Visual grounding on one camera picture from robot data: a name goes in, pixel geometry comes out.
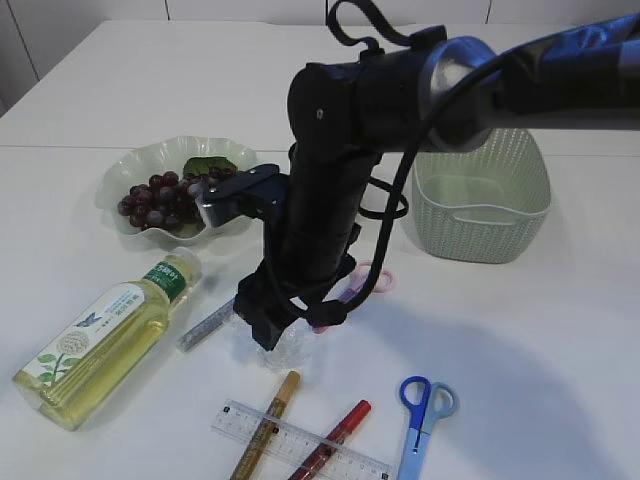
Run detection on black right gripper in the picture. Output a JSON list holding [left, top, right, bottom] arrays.
[[234, 202, 358, 350]]

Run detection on clear plastic sheet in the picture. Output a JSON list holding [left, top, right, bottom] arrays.
[[231, 316, 317, 371]]

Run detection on purple artificial grape bunch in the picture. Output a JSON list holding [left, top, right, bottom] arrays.
[[116, 156, 239, 236]]

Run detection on silver marker pen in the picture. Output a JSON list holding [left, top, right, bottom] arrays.
[[176, 298, 235, 353]]

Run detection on green plastic woven basket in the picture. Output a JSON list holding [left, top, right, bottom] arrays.
[[410, 129, 551, 264]]

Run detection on red marker pen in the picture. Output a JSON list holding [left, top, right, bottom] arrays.
[[289, 400, 372, 480]]

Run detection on clear plastic ruler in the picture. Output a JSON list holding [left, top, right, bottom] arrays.
[[212, 401, 393, 479]]

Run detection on green wavy plastic plate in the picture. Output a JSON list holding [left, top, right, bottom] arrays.
[[94, 135, 261, 247]]

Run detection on gold marker pen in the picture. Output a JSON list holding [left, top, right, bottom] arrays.
[[230, 370, 301, 480]]

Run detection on pink purple scissors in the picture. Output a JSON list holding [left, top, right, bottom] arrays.
[[337, 261, 395, 303]]

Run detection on blue scissors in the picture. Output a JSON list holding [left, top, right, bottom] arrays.
[[396, 376, 459, 479]]

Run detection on yellow tea plastic bottle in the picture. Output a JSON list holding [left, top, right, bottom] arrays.
[[12, 247, 202, 431]]

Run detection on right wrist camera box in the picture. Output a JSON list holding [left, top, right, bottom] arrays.
[[196, 164, 289, 228]]

